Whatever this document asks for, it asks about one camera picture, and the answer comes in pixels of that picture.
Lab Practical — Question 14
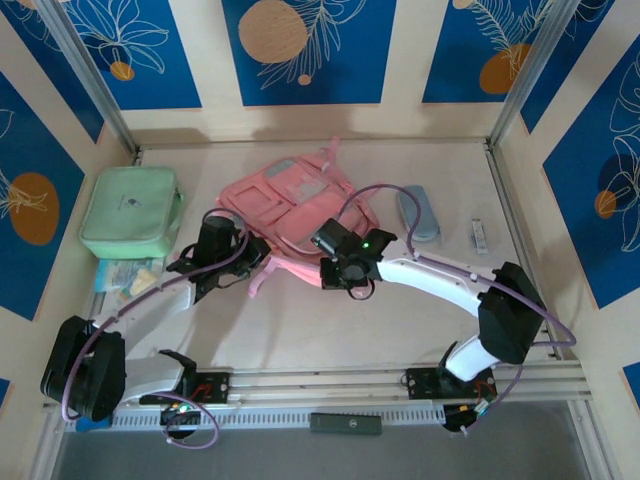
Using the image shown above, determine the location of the pink backpack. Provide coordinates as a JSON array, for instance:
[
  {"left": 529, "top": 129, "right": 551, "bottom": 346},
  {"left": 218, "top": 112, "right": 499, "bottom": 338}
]
[{"left": 215, "top": 137, "right": 381, "bottom": 300}]

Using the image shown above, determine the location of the grey-blue pencil case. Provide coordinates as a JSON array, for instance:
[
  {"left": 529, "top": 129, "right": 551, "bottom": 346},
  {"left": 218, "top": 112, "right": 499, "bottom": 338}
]
[{"left": 396, "top": 184, "right": 442, "bottom": 243}]

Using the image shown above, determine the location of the small white stick pack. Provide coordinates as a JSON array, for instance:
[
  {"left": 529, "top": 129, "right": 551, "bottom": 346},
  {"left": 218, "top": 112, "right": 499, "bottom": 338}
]
[{"left": 470, "top": 218, "right": 489, "bottom": 255}]

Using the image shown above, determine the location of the mint green zip case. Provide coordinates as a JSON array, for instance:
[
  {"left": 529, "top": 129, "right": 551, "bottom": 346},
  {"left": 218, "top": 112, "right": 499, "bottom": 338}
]
[{"left": 78, "top": 166, "right": 186, "bottom": 260}]

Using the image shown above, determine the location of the light blue packet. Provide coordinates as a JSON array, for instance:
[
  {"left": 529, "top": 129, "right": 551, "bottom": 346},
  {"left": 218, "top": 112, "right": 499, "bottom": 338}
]
[{"left": 94, "top": 257, "right": 166, "bottom": 296}]

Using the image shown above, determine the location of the dark green flat box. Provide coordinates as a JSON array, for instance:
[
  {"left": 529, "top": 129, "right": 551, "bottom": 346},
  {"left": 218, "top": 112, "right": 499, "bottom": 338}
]
[{"left": 309, "top": 412, "right": 384, "bottom": 436}]

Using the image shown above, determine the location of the small circuit board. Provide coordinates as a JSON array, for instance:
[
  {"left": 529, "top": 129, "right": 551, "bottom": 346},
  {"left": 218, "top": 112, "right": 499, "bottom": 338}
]
[
  {"left": 159, "top": 403, "right": 202, "bottom": 427},
  {"left": 444, "top": 402, "right": 494, "bottom": 431}
]

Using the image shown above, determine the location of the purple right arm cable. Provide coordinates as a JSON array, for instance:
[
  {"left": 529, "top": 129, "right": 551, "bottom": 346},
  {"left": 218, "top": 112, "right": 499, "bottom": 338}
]
[{"left": 337, "top": 183, "right": 578, "bottom": 437}]

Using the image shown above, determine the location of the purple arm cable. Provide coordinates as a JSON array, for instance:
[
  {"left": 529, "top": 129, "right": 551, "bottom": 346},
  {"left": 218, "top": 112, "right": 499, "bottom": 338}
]
[
  {"left": 337, "top": 183, "right": 578, "bottom": 437},
  {"left": 59, "top": 208, "right": 251, "bottom": 451}
]

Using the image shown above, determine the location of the aluminium front rail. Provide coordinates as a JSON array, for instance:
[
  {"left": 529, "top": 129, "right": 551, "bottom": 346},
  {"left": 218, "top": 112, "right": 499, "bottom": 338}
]
[{"left": 42, "top": 362, "right": 591, "bottom": 409}]

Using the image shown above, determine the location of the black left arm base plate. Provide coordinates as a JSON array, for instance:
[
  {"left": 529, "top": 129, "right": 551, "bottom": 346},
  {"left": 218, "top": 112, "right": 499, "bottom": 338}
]
[{"left": 138, "top": 370, "right": 234, "bottom": 405}]

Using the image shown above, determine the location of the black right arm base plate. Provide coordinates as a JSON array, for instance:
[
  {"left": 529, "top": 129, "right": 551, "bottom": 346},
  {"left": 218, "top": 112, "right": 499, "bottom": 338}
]
[{"left": 405, "top": 366, "right": 499, "bottom": 401}]

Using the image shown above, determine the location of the grey slotted cable duct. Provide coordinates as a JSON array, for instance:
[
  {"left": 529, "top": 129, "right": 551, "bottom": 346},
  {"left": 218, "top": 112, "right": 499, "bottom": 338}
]
[{"left": 64, "top": 405, "right": 446, "bottom": 431}]

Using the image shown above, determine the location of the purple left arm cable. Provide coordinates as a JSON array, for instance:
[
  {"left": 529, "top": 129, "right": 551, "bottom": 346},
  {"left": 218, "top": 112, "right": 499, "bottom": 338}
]
[{"left": 59, "top": 208, "right": 251, "bottom": 451}]

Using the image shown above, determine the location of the aluminium corner post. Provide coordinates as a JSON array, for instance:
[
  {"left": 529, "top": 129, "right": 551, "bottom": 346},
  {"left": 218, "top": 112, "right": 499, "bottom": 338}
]
[
  {"left": 35, "top": 0, "right": 140, "bottom": 154},
  {"left": 486, "top": 0, "right": 585, "bottom": 149}
]

